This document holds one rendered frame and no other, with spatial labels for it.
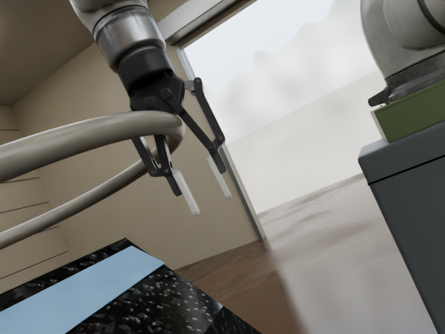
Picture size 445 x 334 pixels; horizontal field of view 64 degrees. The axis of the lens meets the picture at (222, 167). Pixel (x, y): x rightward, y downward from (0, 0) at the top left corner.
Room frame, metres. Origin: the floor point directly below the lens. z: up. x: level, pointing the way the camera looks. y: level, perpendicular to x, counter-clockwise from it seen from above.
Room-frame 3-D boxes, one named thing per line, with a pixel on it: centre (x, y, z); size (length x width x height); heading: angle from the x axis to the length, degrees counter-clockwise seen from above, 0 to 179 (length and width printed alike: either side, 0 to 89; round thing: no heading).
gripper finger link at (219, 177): (0.50, 0.01, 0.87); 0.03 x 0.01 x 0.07; 179
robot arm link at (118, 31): (0.50, 0.05, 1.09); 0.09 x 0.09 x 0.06
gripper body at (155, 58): (0.50, 0.04, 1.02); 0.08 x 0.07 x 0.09; 89
